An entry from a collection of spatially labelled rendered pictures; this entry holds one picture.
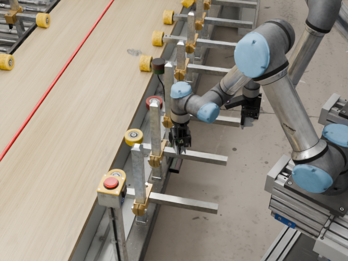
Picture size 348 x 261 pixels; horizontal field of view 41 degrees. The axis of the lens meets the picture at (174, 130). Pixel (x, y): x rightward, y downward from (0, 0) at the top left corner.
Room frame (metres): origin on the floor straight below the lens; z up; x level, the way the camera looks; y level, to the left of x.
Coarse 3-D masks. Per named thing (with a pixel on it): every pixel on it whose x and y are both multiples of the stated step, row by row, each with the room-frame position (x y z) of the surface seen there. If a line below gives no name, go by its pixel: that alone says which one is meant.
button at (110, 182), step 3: (111, 177) 0.93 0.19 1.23; (105, 180) 0.92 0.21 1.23; (108, 180) 0.92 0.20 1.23; (111, 180) 0.92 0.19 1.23; (114, 180) 0.92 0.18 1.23; (117, 180) 0.92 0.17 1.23; (105, 183) 0.91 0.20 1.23; (108, 183) 0.91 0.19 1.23; (111, 183) 0.91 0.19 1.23; (114, 183) 0.91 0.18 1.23; (117, 183) 0.91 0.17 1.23; (108, 186) 0.90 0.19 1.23; (111, 186) 0.90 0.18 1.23; (114, 186) 0.90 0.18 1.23
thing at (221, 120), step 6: (162, 108) 1.72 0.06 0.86; (162, 114) 1.69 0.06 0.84; (192, 120) 1.66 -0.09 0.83; (198, 120) 1.65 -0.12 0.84; (216, 120) 1.63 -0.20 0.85; (222, 120) 1.63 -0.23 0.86; (228, 120) 1.63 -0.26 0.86; (234, 120) 1.63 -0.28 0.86; (240, 120) 1.63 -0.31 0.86; (234, 126) 1.62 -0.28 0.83
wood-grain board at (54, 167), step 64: (64, 0) 2.77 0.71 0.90; (128, 0) 2.77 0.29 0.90; (64, 64) 2.03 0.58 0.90; (128, 64) 2.03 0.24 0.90; (0, 128) 1.52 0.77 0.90; (64, 128) 1.52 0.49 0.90; (128, 128) 1.54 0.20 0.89; (0, 192) 1.16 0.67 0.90; (64, 192) 1.16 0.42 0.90; (0, 256) 0.87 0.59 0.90; (64, 256) 0.87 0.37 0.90
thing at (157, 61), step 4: (156, 60) 1.68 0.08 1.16; (160, 60) 1.68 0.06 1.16; (164, 60) 1.68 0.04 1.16; (156, 64) 1.65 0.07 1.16; (160, 64) 1.65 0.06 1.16; (164, 76) 1.65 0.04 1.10; (160, 80) 1.67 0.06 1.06; (164, 92) 1.66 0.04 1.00; (164, 96) 1.66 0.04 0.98; (164, 100) 1.66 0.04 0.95
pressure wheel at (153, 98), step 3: (150, 96) 1.75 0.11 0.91; (153, 96) 1.75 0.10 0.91; (156, 96) 1.75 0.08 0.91; (147, 99) 1.72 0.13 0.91; (150, 99) 1.73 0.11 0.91; (153, 99) 1.72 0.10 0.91; (156, 99) 1.73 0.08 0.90; (159, 99) 1.72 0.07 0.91; (147, 102) 1.70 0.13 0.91; (150, 102) 1.71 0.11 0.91; (162, 102) 1.71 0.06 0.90; (147, 105) 1.69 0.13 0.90; (162, 105) 1.71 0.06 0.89; (147, 108) 1.69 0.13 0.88
